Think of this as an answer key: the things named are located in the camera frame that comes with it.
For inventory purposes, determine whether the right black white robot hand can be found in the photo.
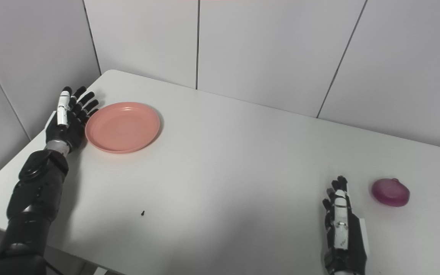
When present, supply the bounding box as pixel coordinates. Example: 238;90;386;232
322;176;369;275

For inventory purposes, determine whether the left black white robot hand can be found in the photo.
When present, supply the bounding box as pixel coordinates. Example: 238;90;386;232
45;86;99;153

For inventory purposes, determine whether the pink round plate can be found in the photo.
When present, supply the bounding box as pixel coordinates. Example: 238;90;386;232
85;102;161;154

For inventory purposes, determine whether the purple red onion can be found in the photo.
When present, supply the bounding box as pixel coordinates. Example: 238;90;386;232
371;178;410;207

